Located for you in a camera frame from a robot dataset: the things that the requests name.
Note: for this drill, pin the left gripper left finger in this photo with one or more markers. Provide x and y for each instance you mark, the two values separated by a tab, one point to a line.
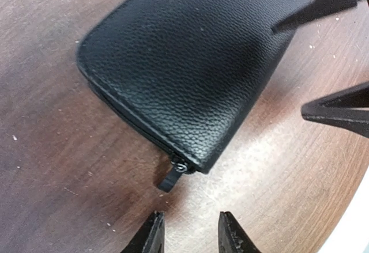
150	237

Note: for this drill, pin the black zippered tool case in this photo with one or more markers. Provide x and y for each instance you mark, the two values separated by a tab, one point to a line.
185	73

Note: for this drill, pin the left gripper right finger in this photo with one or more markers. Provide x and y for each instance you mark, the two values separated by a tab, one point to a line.
231	236

